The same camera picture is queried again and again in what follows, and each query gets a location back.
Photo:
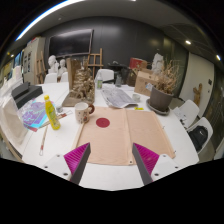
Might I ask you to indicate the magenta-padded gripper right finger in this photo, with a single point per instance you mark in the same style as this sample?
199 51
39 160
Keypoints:
146 160

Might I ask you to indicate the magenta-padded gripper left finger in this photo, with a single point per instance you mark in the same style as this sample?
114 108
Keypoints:
77 159

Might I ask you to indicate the yellow drink bottle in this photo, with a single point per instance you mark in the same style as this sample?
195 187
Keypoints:
52 116

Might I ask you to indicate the beige canvas cloth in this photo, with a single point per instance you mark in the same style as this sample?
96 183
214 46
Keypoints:
113 143

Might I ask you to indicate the flat round red coaster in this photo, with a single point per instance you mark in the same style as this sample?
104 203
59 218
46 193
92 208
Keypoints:
103 122

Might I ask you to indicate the small yellow tag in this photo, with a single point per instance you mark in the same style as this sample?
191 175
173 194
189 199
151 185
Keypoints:
139 108

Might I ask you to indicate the small glass jar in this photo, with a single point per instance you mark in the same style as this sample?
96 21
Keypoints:
59 109

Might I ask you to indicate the black backpack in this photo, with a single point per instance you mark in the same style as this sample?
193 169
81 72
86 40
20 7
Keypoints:
198 136

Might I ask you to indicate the colourful painted sheet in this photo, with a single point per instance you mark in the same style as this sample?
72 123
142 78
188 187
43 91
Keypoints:
33 115

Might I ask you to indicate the white plastic chair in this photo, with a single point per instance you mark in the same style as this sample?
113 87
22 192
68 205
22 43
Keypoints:
188 110
205 121

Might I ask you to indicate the newspaper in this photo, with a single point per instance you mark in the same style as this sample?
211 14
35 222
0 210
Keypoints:
116 96

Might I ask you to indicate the brown clay figure sculpture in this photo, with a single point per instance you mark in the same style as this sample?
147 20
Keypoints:
81 86

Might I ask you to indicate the cardboard box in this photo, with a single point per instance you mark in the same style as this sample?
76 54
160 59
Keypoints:
145 83

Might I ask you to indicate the black foam block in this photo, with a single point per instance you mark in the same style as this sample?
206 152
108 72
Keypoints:
20 90
31 94

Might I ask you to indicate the clear spray bottle green label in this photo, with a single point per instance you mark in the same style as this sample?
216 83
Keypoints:
99 81

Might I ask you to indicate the red box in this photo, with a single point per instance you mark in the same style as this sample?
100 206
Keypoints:
137 63

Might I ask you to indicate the white plaster statue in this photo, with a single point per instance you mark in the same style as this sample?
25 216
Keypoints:
157 63

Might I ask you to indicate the wooden easel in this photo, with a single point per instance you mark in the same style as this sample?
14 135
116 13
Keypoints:
95 63
40 68

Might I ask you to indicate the white plaster busts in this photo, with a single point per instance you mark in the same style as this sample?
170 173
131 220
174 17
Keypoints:
52 63

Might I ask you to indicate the white cabinet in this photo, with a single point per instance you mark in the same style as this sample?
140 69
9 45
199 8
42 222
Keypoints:
31 60

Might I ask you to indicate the ceiling lights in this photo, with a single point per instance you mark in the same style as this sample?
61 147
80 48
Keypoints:
40 18

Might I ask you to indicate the black wall screen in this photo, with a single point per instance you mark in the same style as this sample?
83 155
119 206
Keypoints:
70 43

